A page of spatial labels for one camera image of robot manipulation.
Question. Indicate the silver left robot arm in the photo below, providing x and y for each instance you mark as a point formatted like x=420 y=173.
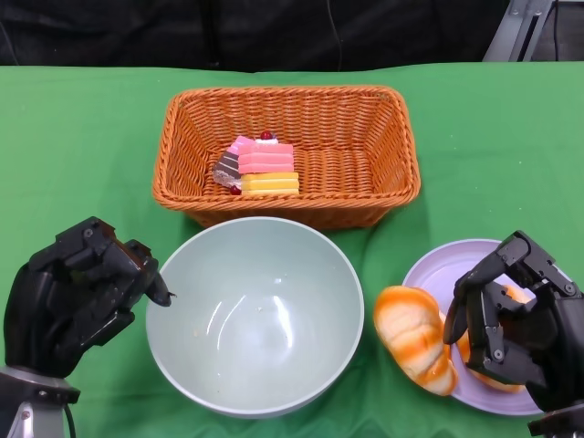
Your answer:
x=32 y=406

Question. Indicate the pale grey-green bowl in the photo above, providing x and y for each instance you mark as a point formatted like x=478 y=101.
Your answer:
x=255 y=319

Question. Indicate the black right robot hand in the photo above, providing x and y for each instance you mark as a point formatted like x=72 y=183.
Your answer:
x=556 y=337

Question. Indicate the orange wicker basket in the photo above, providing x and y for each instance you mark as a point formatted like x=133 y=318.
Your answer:
x=342 y=182

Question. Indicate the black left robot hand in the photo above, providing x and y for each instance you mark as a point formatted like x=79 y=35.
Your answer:
x=45 y=310

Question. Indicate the green tablecloth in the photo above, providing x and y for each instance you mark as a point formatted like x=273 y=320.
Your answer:
x=68 y=137

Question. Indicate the silver aluminium frame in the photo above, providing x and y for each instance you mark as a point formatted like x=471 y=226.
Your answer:
x=506 y=41

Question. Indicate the yellow and pink cake slice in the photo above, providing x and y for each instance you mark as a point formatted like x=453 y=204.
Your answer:
x=269 y=169

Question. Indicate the chocolate and pink cake slice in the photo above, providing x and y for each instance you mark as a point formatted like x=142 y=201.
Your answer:
x=226 y=169

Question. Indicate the long orange striped bread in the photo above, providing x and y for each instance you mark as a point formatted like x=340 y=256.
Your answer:
x=410 y=337

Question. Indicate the white round plate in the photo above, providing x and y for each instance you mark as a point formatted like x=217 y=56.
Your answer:
x=429 y=269

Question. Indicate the black backdrop cloth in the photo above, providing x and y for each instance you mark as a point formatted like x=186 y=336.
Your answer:
x=137 y=32

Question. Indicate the round orange croissant bread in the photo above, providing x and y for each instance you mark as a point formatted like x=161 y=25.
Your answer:
x=515 y=294

